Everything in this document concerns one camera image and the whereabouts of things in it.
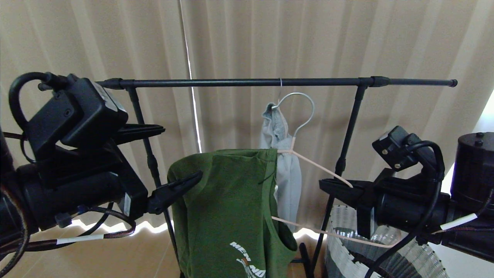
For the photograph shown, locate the pale grey shorts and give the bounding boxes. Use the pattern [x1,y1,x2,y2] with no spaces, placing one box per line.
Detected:
[259,102,303,223]

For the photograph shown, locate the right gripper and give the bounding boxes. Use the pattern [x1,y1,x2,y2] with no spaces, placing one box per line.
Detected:
[356,167,452,240]

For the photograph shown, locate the green garment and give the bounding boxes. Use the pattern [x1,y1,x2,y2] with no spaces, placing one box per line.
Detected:
[166,148,299,278]

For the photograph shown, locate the white laundry basket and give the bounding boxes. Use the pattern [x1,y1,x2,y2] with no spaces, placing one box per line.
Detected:
[325,205,450,278]

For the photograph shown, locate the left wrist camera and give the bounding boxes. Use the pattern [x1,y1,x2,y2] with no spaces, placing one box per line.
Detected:
[24,73,129,159]

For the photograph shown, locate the beige curtain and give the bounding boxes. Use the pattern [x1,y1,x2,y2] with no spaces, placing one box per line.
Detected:
[0,0,494,236]

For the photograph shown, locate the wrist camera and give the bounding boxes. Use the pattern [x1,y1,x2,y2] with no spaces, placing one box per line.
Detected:
[24,73,129,159]
[371,125,447,183]

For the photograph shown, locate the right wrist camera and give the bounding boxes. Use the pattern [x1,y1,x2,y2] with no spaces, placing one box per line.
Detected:
[371,125,447,183]

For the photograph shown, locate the black clothes rack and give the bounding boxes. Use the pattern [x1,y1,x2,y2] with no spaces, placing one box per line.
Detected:
[38,76,458,278]

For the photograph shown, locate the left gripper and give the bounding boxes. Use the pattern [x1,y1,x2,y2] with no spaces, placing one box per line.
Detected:
[17,123,204,231]

